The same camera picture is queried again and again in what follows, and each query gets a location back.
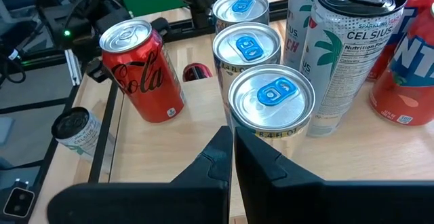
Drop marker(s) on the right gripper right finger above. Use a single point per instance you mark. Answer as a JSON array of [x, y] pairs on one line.
[[305, 203]]

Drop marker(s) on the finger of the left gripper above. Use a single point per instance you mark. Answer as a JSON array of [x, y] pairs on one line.
[[98, 71], [161, 26]]

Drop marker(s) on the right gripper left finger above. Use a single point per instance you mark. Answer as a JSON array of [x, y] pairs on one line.
[[190, 200]]

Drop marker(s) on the red Coke Zero can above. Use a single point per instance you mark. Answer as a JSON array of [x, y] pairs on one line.
[[146, 81]]

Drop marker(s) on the red Coca-Cola Star Wars can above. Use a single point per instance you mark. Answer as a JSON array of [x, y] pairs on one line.
[[196, 73]]

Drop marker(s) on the blue silver Red Bull can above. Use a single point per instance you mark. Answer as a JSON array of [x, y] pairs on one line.
[[271, 108], [240, 8], [247, 47]]

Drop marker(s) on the white Celsius Peach Vibe can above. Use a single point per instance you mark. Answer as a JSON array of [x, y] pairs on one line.
[[298, 23], [81, 139], [352, 64]]

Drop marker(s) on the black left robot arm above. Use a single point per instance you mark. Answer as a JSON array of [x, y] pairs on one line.
[[196, 0]]

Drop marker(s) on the white ribbed bar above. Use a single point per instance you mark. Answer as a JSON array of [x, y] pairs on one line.
[[73, 68]]

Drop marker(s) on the black two-lens camera device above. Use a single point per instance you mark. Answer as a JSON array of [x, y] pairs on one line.
[[18, 202]]

